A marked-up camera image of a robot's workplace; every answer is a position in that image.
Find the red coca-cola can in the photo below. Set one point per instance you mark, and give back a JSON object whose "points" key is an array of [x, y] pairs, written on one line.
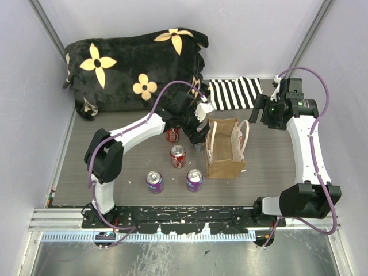
{"points": [[172, 135], [178, 156]]}

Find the brown canvas tote bag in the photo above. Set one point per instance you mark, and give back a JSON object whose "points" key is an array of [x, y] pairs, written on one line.
{"points": [[225, 145]]}

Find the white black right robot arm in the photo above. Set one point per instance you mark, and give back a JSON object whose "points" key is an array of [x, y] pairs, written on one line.
{"points": [[312, 194]]}

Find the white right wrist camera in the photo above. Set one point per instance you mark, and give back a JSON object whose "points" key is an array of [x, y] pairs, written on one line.
{"points": [[276, 84]]}

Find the black mounting rail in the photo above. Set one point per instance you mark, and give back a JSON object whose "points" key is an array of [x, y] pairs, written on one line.
{"points": [[188, 219]]}

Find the purple Fanta can left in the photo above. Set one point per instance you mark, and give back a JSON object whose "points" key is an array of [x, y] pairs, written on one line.
{"points": [[154, 181]]}

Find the purple Fanta can right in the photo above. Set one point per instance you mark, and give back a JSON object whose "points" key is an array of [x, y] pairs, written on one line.
{"points": [[194, 180]]}

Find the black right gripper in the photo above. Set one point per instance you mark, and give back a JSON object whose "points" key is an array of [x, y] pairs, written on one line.
{"points": [[262, 102]]}

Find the purple fanta can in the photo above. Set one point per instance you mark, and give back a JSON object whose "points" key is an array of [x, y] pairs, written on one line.
{"points": [[194, 180], [154, 181]]}

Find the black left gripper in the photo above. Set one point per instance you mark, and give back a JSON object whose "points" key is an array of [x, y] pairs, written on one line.
{"points": [[194, 135]]}

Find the black floral plush blanket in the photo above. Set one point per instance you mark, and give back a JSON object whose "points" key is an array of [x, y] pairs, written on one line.
{"points": [[130, 73]]}

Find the silver blue Red Bull can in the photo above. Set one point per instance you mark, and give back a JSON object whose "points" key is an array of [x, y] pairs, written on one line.
{"points": [[198, 146]]}

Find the white slotted cable duct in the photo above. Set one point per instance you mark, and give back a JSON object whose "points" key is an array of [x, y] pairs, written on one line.
{"points": [[92, 236]]}

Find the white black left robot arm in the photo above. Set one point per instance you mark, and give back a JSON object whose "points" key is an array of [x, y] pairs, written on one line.
{"points": [[106, 150]]}

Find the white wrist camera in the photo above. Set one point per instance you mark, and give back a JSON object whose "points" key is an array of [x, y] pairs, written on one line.
{"points": [[276, 84], [202, 110]]}

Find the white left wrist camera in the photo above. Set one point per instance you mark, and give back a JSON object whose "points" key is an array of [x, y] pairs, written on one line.
{"points": [[202, 110]]}

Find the black white striped cloth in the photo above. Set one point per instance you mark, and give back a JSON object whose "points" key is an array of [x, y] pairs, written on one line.
{"points": [[234, 94]]}

